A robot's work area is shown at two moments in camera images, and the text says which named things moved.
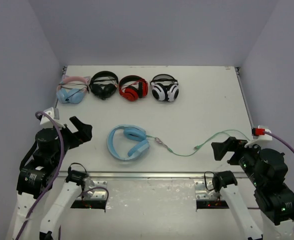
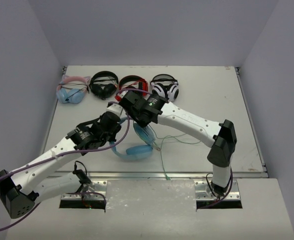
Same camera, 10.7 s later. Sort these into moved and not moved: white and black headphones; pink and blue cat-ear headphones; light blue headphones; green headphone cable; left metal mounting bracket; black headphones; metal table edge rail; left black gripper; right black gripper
Moved: green headphone cable; left black gripper; right black gripper; light blue headphones
Not moved: left metal mounting bracket; pink and blue cat-ear headphones; metal table edge rail; white and black headphones; black headphones
